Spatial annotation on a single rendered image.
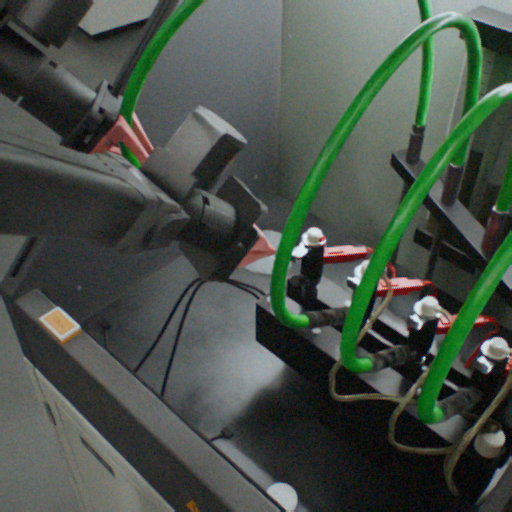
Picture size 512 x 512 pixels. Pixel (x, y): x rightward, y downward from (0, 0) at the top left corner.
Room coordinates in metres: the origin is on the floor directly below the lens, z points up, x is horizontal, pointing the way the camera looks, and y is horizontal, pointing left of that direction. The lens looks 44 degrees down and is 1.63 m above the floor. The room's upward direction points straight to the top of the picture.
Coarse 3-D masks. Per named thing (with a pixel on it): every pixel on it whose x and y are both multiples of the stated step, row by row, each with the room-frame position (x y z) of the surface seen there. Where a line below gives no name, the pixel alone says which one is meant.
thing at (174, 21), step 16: (192, 0) 0.62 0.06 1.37; (416, 0) 0.72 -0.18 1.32; (176, 16) 0.61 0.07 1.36; (432, 16) 0.72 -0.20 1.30; (160, 32) 0.61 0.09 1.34; (176, 32) 0.61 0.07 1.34; (160, 48) 0.60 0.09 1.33; (432, 48) 0.73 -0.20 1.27; (144, 64) 0.59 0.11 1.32; (432, 64) 0.73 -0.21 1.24; (144, 80) 0.59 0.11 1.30; (128, 96) 0.59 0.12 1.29; (128, 112) 0.58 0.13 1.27; (416, 112) 0.73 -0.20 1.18; (416, 128) 0.73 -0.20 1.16; (128, 160) 0.58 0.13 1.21
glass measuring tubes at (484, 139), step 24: (480, 24) 0.74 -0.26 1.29; (504, 24) 0.73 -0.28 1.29; (504, 48) 0.72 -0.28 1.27; (504, 72) 0.73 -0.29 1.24; (456, 96) 0.78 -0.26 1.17; (480, 96) 0.76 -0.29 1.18; (456, 120) 0.75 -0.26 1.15; (504, 120) 0.73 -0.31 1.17; (480, 144) 0.73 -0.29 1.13; (504, 144) 0.70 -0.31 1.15; (480, 168) 0.74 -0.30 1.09; (504, 168) 0.70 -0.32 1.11; (480, 192) 0.73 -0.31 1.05; (432, 216) 0.75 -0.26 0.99; (480, 216) 0.70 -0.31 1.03; (432, 240) 0.74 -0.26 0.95; (456, 264) 0.71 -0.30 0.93
